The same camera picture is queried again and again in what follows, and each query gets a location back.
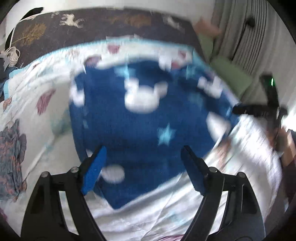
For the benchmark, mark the green cushion right far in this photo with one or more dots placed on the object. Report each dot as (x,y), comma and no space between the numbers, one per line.
(206,45)

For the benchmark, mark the black garment on headboard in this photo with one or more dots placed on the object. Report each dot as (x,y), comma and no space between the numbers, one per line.
(33,12)

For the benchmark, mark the floral patterned small garment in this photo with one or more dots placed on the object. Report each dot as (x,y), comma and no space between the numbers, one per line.
(13,148)

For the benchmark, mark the black floor lamp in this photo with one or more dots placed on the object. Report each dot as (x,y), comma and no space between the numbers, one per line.
(248,24)

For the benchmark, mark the navy fleece star robe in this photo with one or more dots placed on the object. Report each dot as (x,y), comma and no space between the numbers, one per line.
(143,115)

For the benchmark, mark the green cushion right near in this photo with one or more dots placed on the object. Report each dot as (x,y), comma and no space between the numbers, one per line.
(237,79)

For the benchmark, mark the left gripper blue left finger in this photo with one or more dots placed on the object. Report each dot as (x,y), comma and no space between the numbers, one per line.
(44,218)

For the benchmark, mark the grey pleated curtain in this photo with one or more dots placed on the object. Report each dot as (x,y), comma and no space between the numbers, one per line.
(268,47)

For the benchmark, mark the person right hand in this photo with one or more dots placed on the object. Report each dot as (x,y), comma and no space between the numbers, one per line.
(284,145)

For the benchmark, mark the dark deer print headboard cover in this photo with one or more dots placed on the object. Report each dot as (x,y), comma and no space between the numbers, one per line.
(40,34)

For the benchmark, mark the peach pillow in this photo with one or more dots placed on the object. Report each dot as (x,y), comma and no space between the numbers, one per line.
(205,27)

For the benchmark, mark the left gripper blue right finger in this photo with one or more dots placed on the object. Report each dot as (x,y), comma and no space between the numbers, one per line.
(229,209)

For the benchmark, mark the green cushion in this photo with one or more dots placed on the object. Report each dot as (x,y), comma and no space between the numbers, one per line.
(206,45)
(237,79)

